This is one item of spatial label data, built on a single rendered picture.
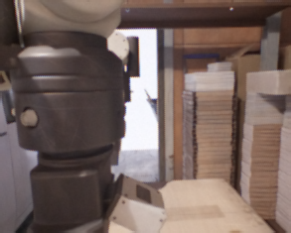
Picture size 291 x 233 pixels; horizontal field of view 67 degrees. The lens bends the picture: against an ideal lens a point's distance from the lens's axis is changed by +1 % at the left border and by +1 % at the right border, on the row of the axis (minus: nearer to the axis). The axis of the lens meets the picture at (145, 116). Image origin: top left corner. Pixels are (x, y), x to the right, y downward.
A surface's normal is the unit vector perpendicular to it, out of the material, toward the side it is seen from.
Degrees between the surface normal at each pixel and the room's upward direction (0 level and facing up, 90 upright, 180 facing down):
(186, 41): 90
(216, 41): 90
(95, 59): 90
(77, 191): 90
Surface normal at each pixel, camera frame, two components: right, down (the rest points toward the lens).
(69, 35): 0.35, 0.13
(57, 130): 0.02, 0.16
